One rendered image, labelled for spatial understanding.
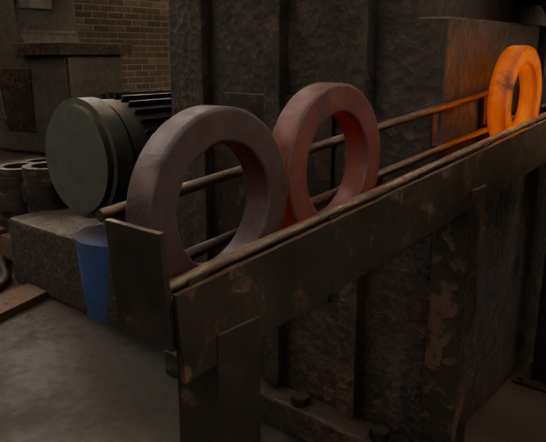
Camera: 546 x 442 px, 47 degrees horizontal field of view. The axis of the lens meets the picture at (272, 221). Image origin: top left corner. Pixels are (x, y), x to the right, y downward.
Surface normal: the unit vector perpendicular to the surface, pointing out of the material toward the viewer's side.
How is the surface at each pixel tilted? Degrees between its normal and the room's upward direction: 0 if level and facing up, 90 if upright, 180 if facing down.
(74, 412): 0
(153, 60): 90
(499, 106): 94
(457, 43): 90
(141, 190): 71
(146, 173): 62
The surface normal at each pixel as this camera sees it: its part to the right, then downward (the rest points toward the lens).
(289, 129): -0.56, -0.32
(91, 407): 0.00, -0.97
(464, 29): 0.76, 0.17
